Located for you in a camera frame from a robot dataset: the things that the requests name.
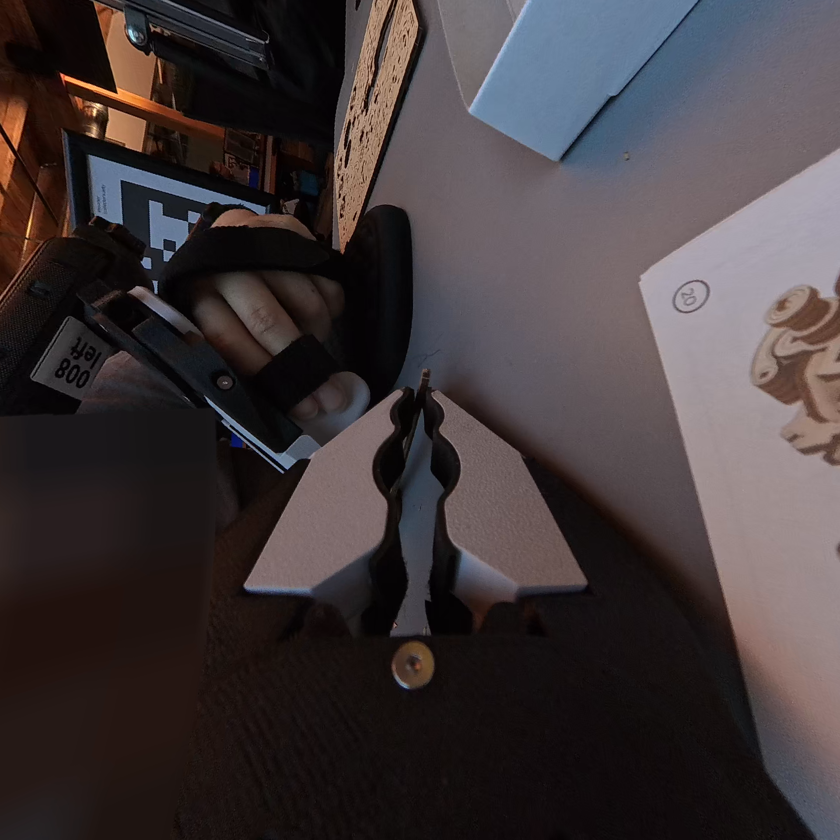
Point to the black framed tag sign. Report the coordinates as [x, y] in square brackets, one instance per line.
[105, 197]

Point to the laser-cut plywood parts sheet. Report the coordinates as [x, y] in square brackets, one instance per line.
[397, 39]

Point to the illustrated instruction booklet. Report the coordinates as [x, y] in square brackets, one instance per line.
[722, 525]

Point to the white cardboard box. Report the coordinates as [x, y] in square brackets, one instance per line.
[558, 79]

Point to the notched round wooden disc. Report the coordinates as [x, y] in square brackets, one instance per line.
[415, 446]

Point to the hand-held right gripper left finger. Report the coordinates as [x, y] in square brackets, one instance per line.
[321, 525]

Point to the black bumpy pad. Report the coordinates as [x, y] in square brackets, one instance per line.
[387, 295]

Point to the person's left hand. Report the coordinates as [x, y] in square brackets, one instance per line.
[262, 315]

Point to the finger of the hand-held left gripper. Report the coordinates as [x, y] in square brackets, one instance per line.
[302, 449]

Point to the grey desk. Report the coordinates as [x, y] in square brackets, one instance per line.
[525, 295]

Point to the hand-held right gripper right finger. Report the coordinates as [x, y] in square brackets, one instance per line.
[512, 525]

